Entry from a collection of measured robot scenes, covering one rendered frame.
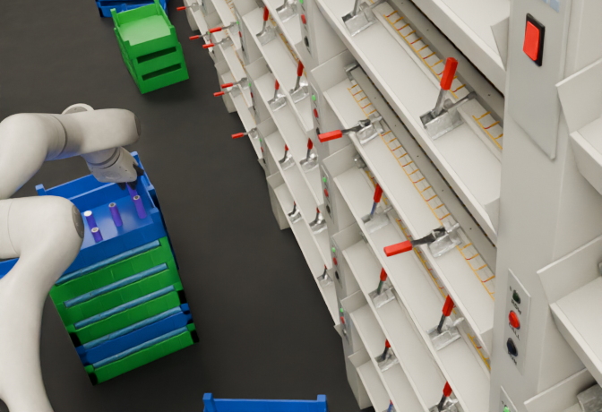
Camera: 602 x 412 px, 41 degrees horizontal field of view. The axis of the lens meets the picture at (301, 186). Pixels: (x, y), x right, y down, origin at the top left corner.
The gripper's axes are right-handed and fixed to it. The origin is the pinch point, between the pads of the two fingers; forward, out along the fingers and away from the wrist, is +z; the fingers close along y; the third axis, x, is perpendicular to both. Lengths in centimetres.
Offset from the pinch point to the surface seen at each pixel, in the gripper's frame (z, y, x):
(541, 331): -95, 84, -62
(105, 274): 2.4, -3.1, -23.4
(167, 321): 25.7, 5.6, -28.7
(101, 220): 3.8, -6.7, -8.9
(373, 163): -64, 66, -28
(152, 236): -0.3, 8.6, -14.7
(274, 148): 21.2, 32.3, 19.0
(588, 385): -85, 89, -65
